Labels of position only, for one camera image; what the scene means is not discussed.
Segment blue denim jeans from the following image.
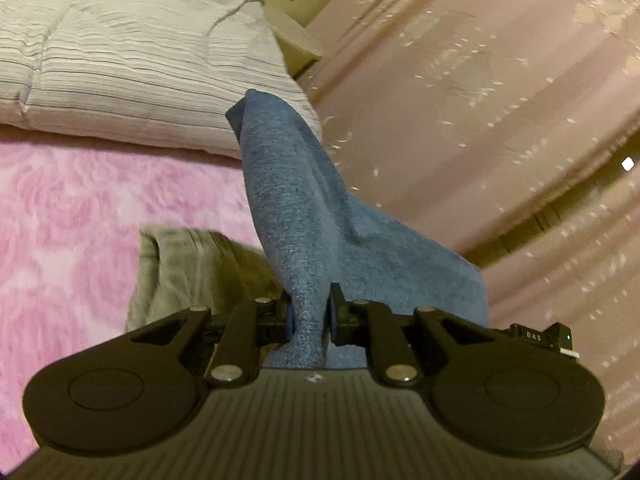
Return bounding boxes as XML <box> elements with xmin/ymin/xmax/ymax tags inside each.
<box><xmin>227</xmin><ymin>90</ymin><xmax>489</xmax><ymax>370</ymax></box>

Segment folded grey trousers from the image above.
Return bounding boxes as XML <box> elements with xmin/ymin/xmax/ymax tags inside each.
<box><xmin>125</xmin><ymin>226</ymin><xmax>283</xmax><ymax>332</ymax></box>

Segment pink floral blanket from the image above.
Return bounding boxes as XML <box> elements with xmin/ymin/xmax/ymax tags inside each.
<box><xmin>1</xmin><ymin>127</ymin><xmax>257</xmax><ymax>470</ymax></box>

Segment pink patterned curtain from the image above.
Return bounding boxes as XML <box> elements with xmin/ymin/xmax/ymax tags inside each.
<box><xmin>304</xmin><ymin>0</ymin><xmax>639</xmax><ymax>460</ymax></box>

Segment grey striped duvet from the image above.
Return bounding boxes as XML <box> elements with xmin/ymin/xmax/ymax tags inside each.
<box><xmin>1</xmin><ymin>0</ymin><xmax>321</xmax><ymax>157</ymax></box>

